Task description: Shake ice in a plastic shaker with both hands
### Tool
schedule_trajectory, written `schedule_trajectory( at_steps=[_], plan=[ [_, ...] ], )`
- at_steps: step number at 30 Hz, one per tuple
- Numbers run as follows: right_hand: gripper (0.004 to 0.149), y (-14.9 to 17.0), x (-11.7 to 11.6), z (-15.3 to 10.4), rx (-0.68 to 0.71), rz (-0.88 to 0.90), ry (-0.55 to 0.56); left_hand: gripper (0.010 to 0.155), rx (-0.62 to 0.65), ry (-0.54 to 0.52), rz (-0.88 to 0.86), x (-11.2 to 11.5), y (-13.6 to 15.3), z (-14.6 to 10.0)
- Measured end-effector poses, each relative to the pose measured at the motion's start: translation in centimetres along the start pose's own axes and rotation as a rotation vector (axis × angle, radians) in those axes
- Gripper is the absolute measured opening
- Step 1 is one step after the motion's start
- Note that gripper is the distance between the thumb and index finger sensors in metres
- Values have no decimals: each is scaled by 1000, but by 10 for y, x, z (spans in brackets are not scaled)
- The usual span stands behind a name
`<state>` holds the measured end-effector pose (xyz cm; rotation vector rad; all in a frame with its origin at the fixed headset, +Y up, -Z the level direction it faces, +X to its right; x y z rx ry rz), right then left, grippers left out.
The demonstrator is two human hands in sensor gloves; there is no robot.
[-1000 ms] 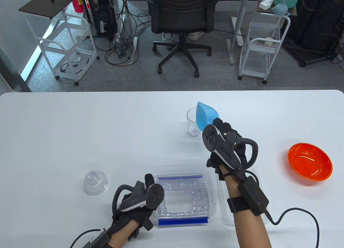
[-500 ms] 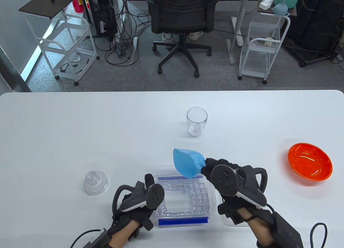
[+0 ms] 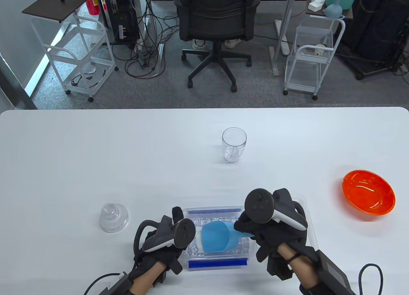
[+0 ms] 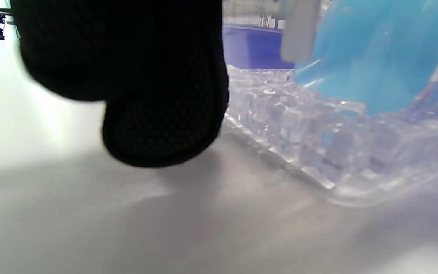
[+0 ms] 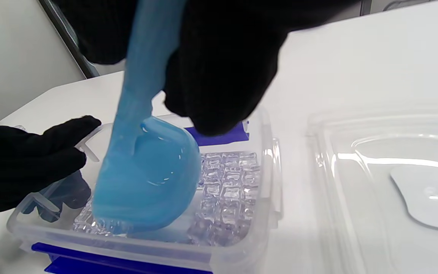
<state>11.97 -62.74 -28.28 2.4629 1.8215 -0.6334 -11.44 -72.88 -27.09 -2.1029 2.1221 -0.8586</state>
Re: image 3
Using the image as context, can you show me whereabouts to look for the person's right hand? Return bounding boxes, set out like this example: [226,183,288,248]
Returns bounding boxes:
[234,209,309,280]

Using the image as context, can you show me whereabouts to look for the person's left hand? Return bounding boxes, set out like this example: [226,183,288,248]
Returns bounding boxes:
[134,207,196,276]

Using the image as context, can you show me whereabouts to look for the blue plastic scoop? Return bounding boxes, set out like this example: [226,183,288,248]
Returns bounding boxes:
[201,221,256,254]

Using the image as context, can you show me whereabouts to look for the clear plastic container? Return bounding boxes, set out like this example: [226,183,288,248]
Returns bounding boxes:
[177,196,318,271]

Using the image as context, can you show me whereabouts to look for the person's right forearm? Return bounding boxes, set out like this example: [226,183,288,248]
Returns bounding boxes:
[276,243,320,291]

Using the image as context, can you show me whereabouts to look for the person's left forearm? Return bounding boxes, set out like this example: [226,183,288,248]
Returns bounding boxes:
[129,262,167,295]

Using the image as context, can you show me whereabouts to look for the black white left hand controller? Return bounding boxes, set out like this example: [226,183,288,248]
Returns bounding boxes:
[142,216,196,253]

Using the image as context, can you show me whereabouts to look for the black white hand controller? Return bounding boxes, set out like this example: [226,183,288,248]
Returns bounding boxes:
[244,188,308,231]
[142,216,196,253]

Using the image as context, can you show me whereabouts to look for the black white right hand controller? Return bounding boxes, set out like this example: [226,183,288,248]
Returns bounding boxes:
[244,188,308,231]

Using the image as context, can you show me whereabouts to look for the clear round lid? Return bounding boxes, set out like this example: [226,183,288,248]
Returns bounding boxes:
[99,203,130,233]

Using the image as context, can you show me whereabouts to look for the clear drinking glass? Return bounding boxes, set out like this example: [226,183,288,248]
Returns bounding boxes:
[222,127,247,163]

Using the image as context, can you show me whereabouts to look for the orange plastic bowl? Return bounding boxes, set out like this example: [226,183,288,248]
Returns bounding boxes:
[342,170,396,216]

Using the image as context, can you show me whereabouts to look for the white cart with clear panels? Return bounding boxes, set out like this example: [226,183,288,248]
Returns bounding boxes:
[282,15,346,101]

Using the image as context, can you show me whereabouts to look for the white power strip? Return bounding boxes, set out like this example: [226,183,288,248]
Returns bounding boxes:
[274,19,290,56]

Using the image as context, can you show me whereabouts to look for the black office chair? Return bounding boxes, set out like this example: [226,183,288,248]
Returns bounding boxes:
[174,0,261,93]

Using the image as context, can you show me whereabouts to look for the black computer tower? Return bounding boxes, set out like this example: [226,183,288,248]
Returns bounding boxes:
[106,0,141,49]

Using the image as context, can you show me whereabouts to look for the white desk leg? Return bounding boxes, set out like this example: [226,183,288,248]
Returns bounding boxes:
[273,0,303,77]

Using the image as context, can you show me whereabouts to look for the white desk column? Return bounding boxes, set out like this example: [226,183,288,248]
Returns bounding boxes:
[132,0,158,51]

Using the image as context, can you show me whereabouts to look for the teal funnel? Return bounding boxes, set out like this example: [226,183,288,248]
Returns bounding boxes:
[323,0,344,19]

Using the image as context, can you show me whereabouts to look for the dark brown side table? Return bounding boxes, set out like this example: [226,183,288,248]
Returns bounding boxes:
[305,0,354,20]

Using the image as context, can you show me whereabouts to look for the black equipment cases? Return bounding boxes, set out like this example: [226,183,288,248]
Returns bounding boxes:
[335,0,409,81]

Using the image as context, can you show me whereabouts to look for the dark brown board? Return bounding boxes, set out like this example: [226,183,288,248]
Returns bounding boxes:
[21,0,98,23]

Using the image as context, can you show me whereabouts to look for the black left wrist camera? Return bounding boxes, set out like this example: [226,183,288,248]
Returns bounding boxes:
[102,271,132,295]

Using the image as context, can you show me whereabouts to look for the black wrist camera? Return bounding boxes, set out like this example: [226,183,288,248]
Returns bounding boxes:
[102,271,132,295]
[300,248,356,295]

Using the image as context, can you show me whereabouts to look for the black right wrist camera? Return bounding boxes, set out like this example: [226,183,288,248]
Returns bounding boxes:
[300,248,356,295]

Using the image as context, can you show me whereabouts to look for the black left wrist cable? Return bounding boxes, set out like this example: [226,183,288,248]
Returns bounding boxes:
[84,272,123,295]

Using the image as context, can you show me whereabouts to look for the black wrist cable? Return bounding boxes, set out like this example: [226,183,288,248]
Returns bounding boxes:
[84,272,123,295]
[358,263,384,295]

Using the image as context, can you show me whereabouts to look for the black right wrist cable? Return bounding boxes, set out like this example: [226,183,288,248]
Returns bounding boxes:
[358,263,384,295]

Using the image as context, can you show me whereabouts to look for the tangle of black cables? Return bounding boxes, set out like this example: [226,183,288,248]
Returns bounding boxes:
[111,0,180,79]

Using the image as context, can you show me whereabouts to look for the white wire cart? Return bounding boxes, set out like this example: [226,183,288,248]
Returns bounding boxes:
[31,15,117,103]

